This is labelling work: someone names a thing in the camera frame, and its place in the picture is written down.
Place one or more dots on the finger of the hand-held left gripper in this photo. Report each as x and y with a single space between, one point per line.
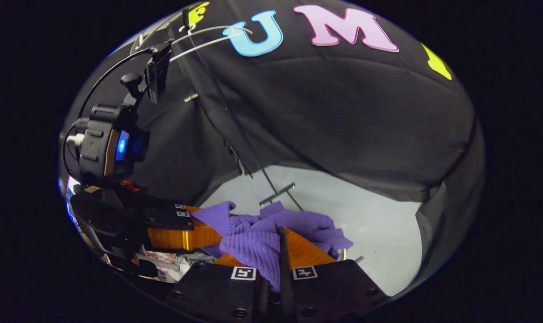
177 237
163 211

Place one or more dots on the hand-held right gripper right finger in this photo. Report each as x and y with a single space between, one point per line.
334 289

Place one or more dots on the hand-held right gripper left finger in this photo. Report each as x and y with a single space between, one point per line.
213 291

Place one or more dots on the purple ribbed knit garment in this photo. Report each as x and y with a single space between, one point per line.
253 244

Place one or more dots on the white plastic hanger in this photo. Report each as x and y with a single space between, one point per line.
208 39

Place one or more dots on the silver clip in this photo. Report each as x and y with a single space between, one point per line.
191 97

